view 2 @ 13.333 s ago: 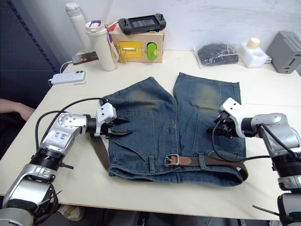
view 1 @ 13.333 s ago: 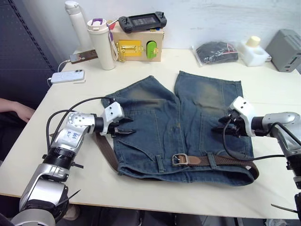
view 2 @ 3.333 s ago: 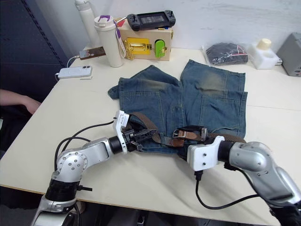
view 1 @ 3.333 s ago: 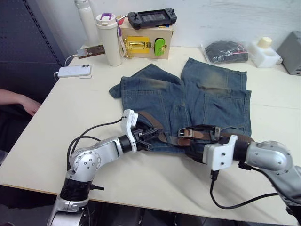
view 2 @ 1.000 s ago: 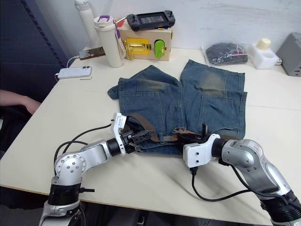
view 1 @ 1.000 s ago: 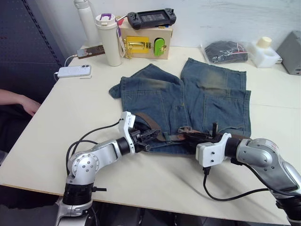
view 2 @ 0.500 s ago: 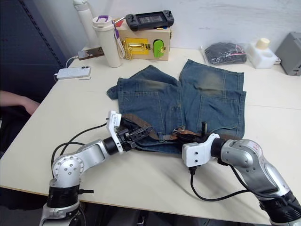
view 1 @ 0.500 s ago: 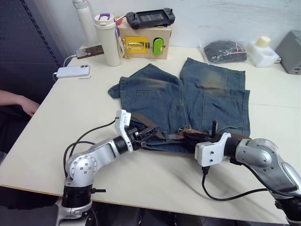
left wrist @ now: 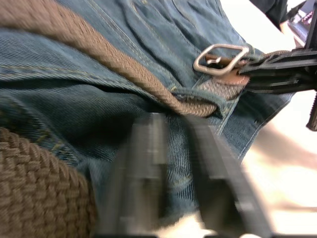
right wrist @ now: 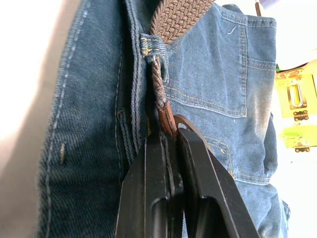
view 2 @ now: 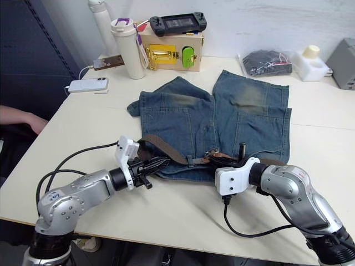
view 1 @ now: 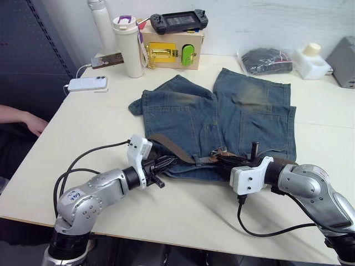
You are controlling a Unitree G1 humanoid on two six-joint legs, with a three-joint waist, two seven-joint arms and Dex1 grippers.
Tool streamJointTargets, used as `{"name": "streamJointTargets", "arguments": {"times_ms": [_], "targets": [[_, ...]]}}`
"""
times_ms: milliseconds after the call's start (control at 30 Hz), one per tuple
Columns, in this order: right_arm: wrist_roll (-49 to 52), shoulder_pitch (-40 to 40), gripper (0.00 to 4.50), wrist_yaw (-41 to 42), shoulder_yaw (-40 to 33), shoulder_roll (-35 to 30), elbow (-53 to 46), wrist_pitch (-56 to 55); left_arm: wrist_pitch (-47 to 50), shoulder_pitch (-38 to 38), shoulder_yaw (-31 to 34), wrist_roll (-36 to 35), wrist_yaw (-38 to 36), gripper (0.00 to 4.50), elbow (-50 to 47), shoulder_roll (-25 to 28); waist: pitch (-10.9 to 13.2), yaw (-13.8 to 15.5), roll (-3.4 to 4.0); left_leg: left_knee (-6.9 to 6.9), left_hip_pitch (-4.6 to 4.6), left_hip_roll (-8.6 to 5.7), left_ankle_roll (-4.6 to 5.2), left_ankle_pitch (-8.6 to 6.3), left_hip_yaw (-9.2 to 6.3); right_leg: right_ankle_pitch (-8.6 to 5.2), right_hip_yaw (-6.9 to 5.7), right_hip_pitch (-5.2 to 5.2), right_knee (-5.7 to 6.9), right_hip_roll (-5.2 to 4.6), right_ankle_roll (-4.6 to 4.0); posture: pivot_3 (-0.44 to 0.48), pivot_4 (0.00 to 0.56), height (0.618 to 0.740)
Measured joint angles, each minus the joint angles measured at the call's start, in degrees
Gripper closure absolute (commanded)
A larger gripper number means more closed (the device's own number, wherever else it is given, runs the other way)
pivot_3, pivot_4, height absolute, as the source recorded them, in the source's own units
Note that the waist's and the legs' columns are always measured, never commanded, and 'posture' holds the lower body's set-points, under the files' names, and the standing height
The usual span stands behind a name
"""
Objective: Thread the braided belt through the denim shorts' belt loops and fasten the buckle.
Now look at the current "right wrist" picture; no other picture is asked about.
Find brown braided belt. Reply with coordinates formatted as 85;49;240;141
149;0;215;138

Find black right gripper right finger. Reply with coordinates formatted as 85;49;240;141
174;114;261;238

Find blue denim shorts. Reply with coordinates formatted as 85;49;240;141
36;0;292;238

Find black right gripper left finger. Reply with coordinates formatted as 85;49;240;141
114;130;185;238

